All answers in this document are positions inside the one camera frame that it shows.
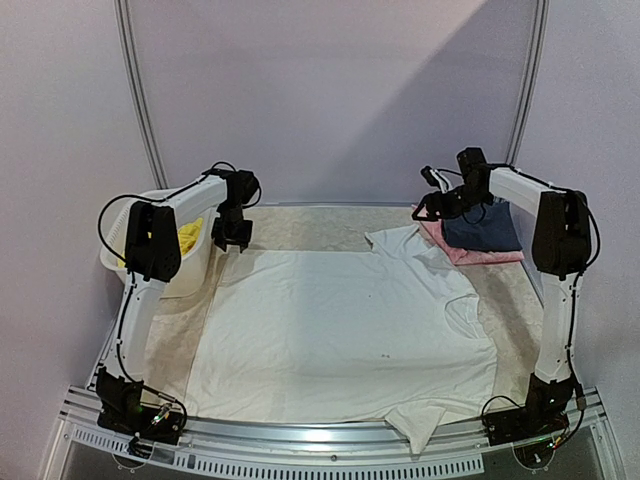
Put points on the right aluminium frame post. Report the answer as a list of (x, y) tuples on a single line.
[(529, 78)]

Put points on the white t-shirt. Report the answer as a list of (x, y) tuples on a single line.
[(323, 337)]

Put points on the folded navy blue garment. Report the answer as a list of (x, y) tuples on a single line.
[(485, 228)]

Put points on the left aluminium frame post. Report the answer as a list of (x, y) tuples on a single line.
[(124, 22)]

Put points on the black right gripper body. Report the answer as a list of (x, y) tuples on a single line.
[(439, 204)]

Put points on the aluminium frame post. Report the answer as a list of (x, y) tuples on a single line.
[(124, 22), (529, 78)]

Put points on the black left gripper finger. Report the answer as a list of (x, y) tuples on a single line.
[(243, 245), (220, 243)]

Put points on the white plastic laundry basket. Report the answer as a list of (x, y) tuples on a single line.
[(143, 239)]

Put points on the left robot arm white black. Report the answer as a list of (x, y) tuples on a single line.
[(124, 360)]

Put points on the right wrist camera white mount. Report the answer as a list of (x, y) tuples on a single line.
[(436, 179)]

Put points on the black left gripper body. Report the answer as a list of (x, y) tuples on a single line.
[(232, 226)]

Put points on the yellow garment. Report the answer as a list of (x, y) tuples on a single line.
[(188, 235)]

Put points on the front aluminium rail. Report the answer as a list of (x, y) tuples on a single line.
[(365, 450)]

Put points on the folded pink garment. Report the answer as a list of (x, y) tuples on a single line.
[(462, 257)]

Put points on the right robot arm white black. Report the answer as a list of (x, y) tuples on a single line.
[(561, 250)]

